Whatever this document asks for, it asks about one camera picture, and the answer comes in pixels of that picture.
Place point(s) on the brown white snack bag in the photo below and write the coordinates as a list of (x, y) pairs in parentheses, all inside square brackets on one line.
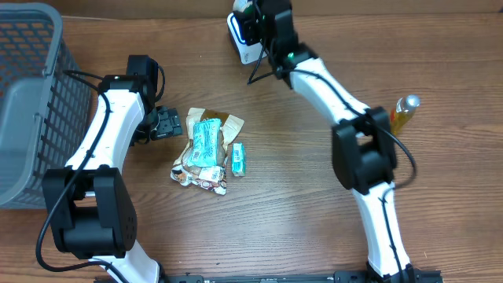
[(212, 179)]

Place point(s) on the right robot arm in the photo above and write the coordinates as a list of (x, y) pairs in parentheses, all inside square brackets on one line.
[(363, 147)]

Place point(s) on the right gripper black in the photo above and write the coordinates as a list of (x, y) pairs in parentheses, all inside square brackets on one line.
[(253, 31)]

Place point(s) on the teal tissue packet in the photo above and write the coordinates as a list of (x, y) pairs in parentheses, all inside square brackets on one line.
[(205, 143)]

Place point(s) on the yellow dish soap bottle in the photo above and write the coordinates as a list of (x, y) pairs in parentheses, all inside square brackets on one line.
[(403, 112)]

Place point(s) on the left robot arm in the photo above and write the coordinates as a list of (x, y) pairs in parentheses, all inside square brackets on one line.
[(91, 218)]

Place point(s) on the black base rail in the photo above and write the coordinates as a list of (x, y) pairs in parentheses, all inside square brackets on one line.
[(414, 276)]

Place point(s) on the small teal carton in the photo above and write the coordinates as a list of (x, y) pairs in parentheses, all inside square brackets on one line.
[(238, 165)]

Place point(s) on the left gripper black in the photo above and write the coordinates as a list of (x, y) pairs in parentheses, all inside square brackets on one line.
[(169, 122)]

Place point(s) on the grey plastic shopping basket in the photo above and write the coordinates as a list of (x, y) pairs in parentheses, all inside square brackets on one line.
[(44, 113)]

